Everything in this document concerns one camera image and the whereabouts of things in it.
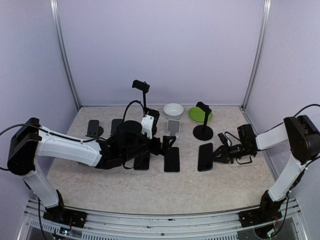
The right aluminium frame post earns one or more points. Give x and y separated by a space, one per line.
258 53

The green plate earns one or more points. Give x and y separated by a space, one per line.
196 114

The front aluminium rail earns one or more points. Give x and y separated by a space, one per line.
102 225

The dark grey folding phone stand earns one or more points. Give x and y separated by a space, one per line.
94 129

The black phone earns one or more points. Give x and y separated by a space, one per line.
205 162
107 162
142 163

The white desktop phone stand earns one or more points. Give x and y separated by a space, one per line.
173 128

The tall black clamp phone mount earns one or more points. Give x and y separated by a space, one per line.
144 87

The black round base stand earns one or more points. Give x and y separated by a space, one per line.
203 132

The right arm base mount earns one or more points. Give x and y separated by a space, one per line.
267 211

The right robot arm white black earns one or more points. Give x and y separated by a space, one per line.
296 141

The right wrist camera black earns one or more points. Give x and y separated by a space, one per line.
224 140

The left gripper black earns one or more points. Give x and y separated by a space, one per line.
157 150

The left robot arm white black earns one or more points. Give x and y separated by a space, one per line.
132 140

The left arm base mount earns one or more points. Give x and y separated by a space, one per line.
62 215

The aluminium frame post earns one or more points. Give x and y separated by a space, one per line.
63 52
258 53

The white ceramic bowl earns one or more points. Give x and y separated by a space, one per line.
173 111

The left aluminium frame post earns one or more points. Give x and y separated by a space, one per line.
63 52

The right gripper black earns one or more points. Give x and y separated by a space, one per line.
224 150

